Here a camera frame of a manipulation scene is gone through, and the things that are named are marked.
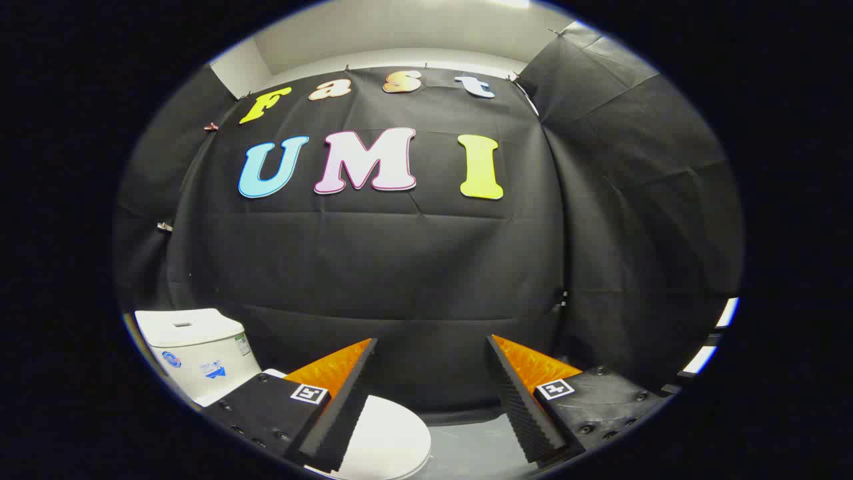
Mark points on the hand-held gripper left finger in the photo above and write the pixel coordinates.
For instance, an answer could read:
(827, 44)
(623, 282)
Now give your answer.
(346, 413)

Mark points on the white toilet lid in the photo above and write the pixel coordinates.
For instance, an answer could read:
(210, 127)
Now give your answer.
(390, 436)

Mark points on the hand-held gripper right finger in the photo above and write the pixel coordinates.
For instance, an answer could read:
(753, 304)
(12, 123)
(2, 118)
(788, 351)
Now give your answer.
(523, 413)

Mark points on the black backdrop cloth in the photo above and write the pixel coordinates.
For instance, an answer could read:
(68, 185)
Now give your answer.
(400, 266)

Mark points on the white ceramic toilet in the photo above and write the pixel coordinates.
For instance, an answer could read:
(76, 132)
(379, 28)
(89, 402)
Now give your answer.
(193, 346)

